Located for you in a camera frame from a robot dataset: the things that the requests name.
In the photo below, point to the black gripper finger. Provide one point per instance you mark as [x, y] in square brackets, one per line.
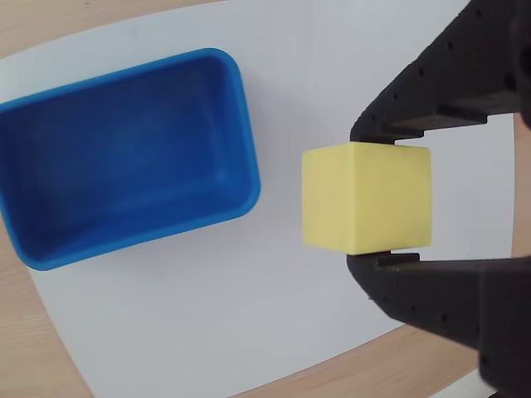
[452, 70]
[456, 298]

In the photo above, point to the white mat sheet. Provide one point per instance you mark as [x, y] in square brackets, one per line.
[207, 311]

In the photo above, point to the yellow cube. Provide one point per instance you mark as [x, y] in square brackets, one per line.
[369, 199]

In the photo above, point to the blue rectangular plastic bin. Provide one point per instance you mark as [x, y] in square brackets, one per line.
[124, 161]

